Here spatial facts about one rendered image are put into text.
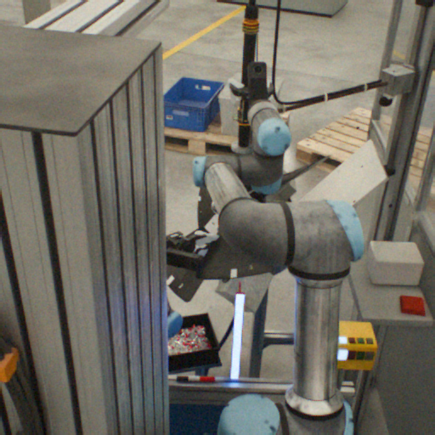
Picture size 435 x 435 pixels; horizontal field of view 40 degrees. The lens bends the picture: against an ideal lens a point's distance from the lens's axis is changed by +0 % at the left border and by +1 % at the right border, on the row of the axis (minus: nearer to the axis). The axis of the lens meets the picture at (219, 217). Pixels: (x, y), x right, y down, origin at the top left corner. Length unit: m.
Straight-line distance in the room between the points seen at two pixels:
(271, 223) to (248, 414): 0.40
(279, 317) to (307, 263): 2.24
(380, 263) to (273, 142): 0.93
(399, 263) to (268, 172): 0.89
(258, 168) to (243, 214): 0.37
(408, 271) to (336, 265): 1.15
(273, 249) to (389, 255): 1.20
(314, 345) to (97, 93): 0.75
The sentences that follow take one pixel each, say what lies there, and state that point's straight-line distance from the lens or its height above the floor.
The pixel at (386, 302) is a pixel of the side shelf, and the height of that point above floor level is 0.86.
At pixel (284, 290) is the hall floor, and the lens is 3.50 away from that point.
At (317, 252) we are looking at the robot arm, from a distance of 1.08.
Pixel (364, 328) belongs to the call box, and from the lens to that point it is 1.75.
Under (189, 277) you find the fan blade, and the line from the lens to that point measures 2.00.
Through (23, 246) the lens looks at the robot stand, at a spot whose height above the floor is 1.91.
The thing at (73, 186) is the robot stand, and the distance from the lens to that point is 0.51.
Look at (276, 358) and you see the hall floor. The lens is 3.11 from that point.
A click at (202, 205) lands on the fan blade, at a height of 1.04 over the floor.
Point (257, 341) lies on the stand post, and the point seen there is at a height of 0.57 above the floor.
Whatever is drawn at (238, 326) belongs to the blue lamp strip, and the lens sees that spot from 1.69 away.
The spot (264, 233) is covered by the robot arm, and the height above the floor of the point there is 1.64.
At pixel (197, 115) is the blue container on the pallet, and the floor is 0.29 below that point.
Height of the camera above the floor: 2.24
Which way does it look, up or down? 33 degrees down
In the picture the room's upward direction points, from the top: 2 degrees clockwise
